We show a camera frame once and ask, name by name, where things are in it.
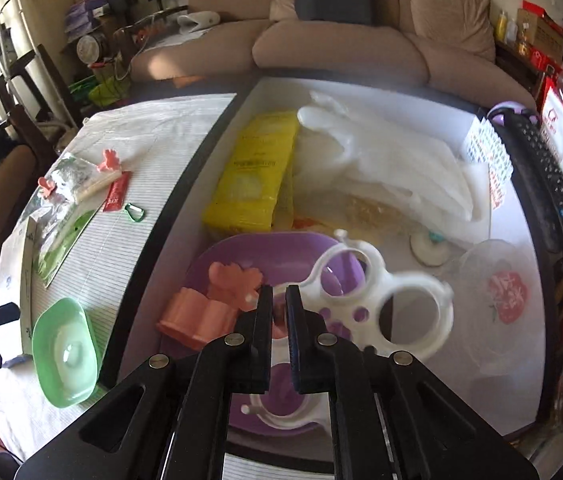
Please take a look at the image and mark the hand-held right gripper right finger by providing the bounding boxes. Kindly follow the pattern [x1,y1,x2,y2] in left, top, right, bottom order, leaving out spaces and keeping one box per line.
[285,284,545,480]

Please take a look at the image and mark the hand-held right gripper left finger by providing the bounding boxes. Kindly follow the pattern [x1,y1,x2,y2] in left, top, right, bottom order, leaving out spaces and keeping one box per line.
[14,284,275,480]

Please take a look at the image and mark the green plastic dish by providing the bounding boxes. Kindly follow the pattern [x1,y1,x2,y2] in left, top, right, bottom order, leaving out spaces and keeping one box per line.
[32,297,102,407]

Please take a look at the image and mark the purple plastic dish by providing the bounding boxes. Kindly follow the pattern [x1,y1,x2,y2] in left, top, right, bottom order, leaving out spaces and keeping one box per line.
[184,232,367,436]

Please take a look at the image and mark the white plastic ringed utensil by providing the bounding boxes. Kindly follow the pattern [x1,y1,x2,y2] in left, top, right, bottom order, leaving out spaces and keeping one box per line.
[242,229,455,431]

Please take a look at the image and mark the yellow packet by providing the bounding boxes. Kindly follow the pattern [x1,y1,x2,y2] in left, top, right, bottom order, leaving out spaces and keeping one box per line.
[202,111,299,233]

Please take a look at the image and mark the white bag with yellow dog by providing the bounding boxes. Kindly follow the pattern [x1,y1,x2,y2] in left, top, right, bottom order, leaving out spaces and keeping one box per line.
[291,105,492,241]

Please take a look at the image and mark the translucent plastic glove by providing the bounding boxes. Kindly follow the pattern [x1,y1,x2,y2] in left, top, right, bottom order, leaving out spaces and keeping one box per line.
[295,91,367,161]

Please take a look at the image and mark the white flat box blue print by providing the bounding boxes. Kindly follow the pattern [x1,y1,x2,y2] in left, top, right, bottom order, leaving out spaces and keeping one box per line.
[0,215,37,371]

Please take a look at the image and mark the orange flower cookie cutter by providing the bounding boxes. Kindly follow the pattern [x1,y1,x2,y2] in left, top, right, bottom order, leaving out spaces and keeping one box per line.
[156,287,240,353]

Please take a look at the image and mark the green and white packet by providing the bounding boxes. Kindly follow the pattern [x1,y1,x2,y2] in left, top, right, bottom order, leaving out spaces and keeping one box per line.
[36,205,100,288]

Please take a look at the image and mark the brown armchair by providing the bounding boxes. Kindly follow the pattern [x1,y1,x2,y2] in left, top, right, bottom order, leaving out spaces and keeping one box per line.
[0,142,42,311]

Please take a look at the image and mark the clear silver packet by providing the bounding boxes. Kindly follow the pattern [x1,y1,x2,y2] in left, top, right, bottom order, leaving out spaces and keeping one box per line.
[32,155,127,206]

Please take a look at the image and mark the white round disc teal knob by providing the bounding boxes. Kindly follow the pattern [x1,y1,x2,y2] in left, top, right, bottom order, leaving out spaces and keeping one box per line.
[410,231,449,266]

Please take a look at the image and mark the red sachet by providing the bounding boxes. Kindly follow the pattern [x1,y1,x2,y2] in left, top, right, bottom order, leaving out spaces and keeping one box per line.
[102,170,132,212]

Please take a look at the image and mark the dark wooden chair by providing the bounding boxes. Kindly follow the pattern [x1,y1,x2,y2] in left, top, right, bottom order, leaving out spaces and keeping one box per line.
[0,45,82,136]

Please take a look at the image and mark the green bag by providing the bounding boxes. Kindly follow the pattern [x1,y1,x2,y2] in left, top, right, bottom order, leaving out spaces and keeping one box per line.
[89,77,132,106]

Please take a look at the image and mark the white printed paper card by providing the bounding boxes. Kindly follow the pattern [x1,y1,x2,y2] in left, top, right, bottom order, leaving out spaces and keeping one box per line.
[461,119,512,211]

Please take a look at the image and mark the black remote control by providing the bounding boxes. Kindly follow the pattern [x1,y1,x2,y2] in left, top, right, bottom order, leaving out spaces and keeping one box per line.
[499,109,563,261]

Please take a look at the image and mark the brown sofa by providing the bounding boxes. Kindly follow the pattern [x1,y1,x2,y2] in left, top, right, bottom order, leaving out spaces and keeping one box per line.
[129,0,537,106]

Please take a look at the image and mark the stack of purple tissue packs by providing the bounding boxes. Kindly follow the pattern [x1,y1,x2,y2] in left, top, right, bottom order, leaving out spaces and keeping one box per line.
[64,0,112,36]

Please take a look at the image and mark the purple plastic container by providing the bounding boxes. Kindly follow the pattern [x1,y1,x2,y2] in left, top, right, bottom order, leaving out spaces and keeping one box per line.
[488,101,537,128]

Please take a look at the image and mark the white massager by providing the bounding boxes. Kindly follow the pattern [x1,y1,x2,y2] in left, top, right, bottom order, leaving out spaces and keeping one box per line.
[178,10,220,33]

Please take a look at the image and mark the dark blue cushion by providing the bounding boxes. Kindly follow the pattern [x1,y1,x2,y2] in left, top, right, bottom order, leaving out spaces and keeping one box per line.
[295,0,377,26]

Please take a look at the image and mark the red gift boxes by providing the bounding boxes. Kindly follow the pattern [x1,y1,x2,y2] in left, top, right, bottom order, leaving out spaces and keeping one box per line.
[531,50,562,76]

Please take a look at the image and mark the cardboard box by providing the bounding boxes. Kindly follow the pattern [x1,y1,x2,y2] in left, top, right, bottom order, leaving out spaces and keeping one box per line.
[516,7,563,58]

